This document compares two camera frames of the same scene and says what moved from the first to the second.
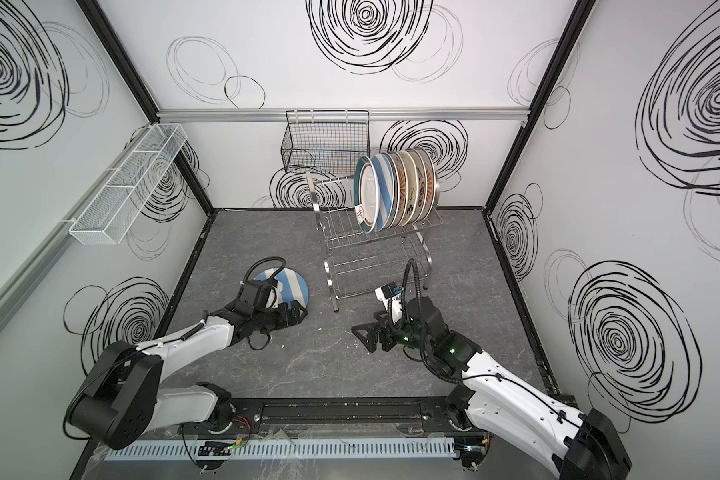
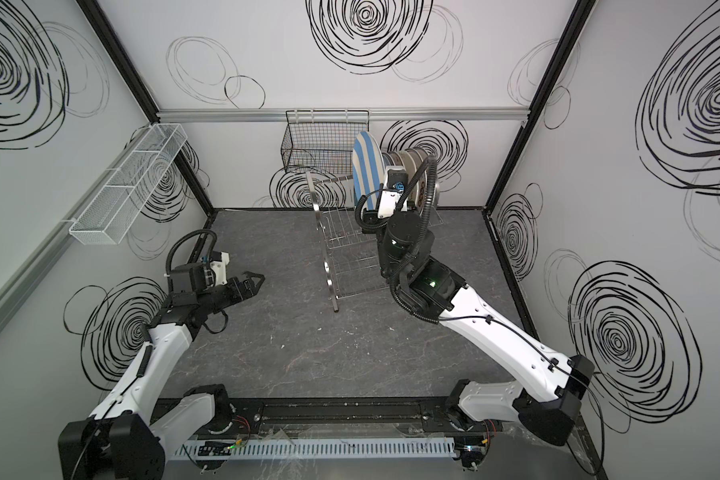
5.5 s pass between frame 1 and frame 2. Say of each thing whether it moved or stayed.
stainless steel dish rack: stayed
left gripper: moved
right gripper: moved
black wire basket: stayed
